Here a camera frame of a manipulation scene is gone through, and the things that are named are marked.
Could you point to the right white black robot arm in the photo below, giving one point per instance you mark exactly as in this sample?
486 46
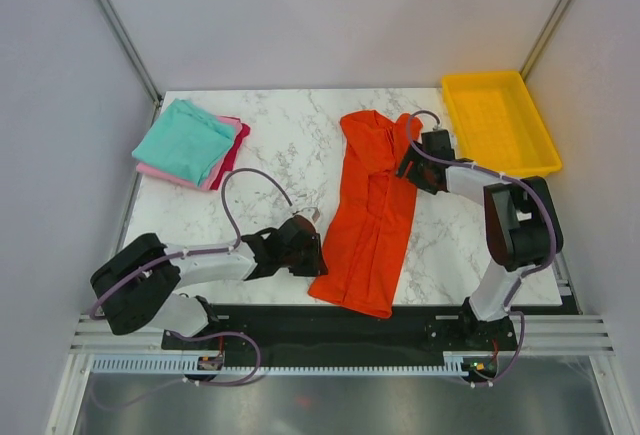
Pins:
523 233

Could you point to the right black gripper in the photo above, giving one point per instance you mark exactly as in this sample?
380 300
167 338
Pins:
409 156

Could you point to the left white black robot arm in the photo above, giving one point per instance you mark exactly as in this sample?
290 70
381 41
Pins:
140 285

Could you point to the left aluminium frame post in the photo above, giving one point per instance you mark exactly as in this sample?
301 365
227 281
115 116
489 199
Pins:
125 42

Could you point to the teal folded t-shirt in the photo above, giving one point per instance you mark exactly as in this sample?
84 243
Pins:
185 141

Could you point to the white slotted cable duct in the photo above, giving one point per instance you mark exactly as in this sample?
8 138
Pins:
197 365

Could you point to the yellow plastic tray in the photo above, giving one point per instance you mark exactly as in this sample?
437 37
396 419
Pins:
497 124

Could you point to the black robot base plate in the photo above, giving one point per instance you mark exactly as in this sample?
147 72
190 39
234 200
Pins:
330 335

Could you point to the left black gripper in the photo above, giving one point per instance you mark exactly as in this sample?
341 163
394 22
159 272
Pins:
315 266

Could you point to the orange t-shirt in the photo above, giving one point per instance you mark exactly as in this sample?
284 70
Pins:
367 239

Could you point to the crimson folded t-shirt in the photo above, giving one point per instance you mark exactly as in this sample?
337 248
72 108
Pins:
227 163

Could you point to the aluminium frame post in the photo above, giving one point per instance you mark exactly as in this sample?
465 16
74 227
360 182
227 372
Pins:
545 36
125 42

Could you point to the right aluminium frame post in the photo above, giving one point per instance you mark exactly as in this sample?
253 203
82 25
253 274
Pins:
545 36

